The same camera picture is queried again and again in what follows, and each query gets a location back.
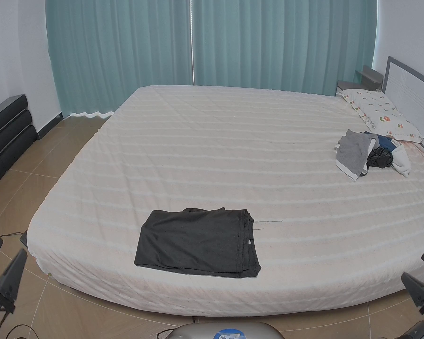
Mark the bed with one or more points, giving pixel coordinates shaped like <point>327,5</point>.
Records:
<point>215,154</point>

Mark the white printed pillow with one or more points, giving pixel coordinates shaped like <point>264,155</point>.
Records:
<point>381,115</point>

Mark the pile of clothes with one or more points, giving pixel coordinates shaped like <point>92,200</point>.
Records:
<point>351,154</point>

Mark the grey bedside table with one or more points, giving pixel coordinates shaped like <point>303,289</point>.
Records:
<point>365,78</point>

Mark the black T-shirt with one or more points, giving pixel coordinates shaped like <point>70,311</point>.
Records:
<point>198,242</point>

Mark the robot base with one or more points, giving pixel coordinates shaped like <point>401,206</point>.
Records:
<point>226,331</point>

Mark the black chest of drawers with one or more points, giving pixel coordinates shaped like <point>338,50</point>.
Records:
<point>7,136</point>

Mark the blue-green curtain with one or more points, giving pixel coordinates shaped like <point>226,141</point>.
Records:
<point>120,41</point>
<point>286,30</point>

